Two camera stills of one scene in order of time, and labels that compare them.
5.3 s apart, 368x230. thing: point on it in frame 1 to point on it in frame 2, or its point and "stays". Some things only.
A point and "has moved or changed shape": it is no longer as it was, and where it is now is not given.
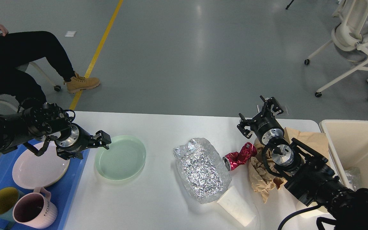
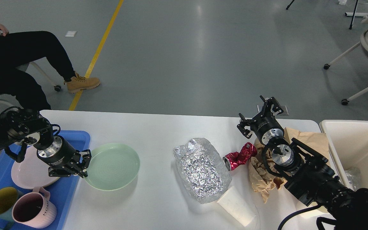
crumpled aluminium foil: (201, 170) stays
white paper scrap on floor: (71, 33) stays
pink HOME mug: (35, 210) stays
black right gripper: (265, 126) stays
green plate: (124, 159) has moved or changed shape
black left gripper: (80, 140) to (61, 153)
